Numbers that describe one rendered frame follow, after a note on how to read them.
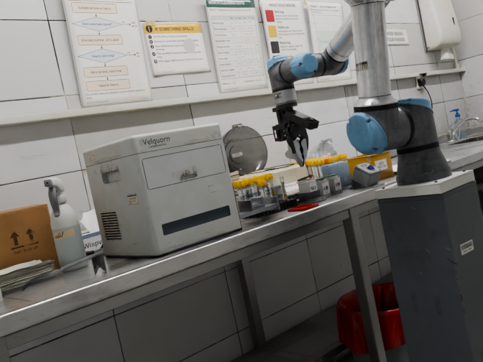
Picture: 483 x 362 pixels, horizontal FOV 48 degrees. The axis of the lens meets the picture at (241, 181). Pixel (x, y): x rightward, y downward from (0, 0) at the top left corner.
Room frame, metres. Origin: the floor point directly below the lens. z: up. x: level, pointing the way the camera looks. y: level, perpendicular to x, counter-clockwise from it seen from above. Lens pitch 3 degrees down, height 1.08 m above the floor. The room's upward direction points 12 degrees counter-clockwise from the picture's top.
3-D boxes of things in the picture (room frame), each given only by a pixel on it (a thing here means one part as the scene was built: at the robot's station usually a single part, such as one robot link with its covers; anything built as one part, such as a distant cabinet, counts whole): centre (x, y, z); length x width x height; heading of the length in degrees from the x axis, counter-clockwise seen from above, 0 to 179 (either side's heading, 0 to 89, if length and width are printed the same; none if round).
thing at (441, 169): (1.54, -0.51, 0.95); 0.15 x 0.15 x 0.10
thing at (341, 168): (1.98, -0.34, 0.92); 0.10 x 0.07 x 0.10; 126
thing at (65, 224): (1.40, 0.47, 1.00); 0.09 x 0.08 x 0.24; 42
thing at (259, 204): (1.56, 0.00, 0.92); 0.21 x 0.07 x 0.05; 132
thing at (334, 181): (1.89, -0.31, 0.91); 0.05 x 0.04 x 0.07; 42
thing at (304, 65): (1.73, -0.26, 1.30); 0.11 x 0.11 x 0.08; 30
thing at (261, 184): (1.74, -0.07, 0.93); 0.17 x 0.09 x 0.11; 132
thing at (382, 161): (2.08, -0.48, 0.93); 0.13 x 0.13 x 0.10; 38
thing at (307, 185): (1.79, -0.21, 0.92); 0.05 x 0.04 x 0.06; 42
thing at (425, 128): (1.54, -0.50, 1.07); 0.13 x 0.12 x 0.14; 120
